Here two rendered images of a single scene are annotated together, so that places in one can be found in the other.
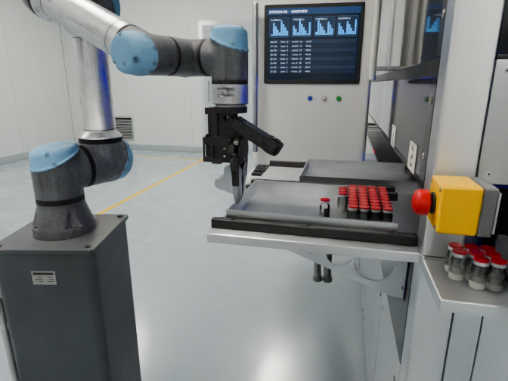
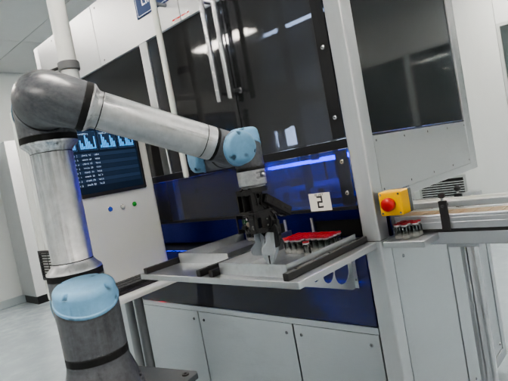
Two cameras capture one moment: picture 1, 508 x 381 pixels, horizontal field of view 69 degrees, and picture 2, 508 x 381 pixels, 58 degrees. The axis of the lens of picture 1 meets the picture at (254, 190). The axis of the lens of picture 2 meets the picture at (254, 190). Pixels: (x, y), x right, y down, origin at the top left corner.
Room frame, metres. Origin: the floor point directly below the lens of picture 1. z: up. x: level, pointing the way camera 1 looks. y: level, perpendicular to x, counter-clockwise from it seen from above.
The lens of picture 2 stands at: (0.21, 1.08, 1.18)
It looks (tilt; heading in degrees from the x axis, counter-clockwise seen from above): 3 degrees down; 300
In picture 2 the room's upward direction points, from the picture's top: 10 degrees counter-clockwise
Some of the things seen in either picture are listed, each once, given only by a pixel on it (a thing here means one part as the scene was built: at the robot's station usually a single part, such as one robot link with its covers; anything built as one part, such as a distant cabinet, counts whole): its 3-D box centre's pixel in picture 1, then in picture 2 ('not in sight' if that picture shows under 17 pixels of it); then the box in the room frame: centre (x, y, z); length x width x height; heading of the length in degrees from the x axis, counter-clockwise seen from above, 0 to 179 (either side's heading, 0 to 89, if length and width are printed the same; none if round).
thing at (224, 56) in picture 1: (228, 56); (246, 149); (0.80, 0.05, 1.22); 0.09 x 0.08 x 0.11; 57
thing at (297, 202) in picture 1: (313, 205); (289, 253); (0.82, -0.14, 0.90); 0.34 x 0.26 x 0.04; 76
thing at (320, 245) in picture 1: (333, 196); (258, 258); (0.98, -0.22, 0.87); 0.70 x 0.48 x 0.02; 167
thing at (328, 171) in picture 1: (358, 174); (236, 246); (1.13, -0.33, 0.90); 0.34 x 0.26 x 0.04; 77
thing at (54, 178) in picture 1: (59, 168); (88, 313); (0.94, 0.50, 0.96); 0.13 x 0.12 x 0.14; 147
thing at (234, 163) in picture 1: (236, 165); (272, 230); (0.77, 0.04, 1.00); 0.05 x 0.02 x 0.09; 167
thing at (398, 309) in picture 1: (373, 185); (179, 277); (1.61, -0.54, 0.73); 1.98 x 0.01 x 0.25; 167
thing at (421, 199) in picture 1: (425, 202); (388, 204); (0.54, -0.26, 0.99); 0.04 x 0.04 x 0.04; 77
